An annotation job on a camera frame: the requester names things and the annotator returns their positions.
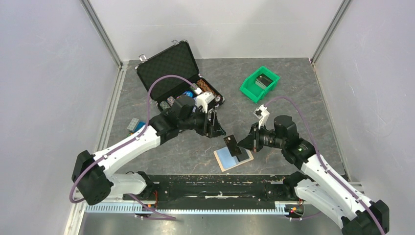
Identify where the green blue chip row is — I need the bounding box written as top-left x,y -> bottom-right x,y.
159,101 -> 171,111

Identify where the black credit card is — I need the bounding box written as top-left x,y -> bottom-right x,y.
224,135 -> 242,157

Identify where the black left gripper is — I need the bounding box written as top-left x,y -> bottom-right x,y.
179,106 -> 226,139

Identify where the grey toy brick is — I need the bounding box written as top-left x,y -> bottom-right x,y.
127,118 -> 139,133

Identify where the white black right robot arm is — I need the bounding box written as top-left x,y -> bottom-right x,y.
237,115 -> 390,235

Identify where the blue small blind button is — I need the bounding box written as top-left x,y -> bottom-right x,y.
183,91 -> 194,98

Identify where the orange blue chip row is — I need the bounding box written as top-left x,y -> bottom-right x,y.
166,96 -> 176,107

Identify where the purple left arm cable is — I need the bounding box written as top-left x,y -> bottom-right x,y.
69,74 -> 200,222

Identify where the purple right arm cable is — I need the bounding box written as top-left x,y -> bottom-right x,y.
264,95 -> 380,235

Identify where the blue toy brick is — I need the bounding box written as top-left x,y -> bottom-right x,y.
134,121 -> 145,132

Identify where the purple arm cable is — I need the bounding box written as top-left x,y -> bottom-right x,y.
69,74 -> 200,222
264,95 -> 380,235

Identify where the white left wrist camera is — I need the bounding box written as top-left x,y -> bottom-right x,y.
193,88 -> 215,114

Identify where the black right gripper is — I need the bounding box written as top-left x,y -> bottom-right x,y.
236,122 -> 285,152

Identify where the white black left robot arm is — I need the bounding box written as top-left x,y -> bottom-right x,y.
69,92 -> 226,205

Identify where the orange black chip row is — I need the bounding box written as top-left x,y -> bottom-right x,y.
196,79 -> 223,103

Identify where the black poker chip case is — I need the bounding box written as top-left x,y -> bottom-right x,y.
135,40 -> 225,107

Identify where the green red chip row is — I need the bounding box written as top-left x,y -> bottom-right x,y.
189,83 -> 203,95

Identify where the beige card holder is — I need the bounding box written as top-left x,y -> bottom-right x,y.
213,147 -> 254,172

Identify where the green plastic bin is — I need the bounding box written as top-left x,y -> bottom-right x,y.
239,66 -> 280,103

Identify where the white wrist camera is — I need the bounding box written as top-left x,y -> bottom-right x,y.
193,88 -> 215,114
254,105 -> 270,129

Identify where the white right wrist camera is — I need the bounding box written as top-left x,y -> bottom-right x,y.
254,105 -> 270,129

